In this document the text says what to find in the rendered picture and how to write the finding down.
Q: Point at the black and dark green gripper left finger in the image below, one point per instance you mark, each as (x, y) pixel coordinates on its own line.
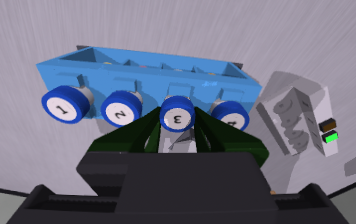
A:
(132, 136)

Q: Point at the blue tube rack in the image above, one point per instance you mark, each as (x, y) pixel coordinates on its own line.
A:
(153, 84)

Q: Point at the blue screw cap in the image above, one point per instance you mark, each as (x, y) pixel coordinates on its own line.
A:
(232, 113)
(177, 114)
(121, 108)
(66, 104)

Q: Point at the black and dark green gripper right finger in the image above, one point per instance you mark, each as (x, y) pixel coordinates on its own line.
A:
(225, 138)

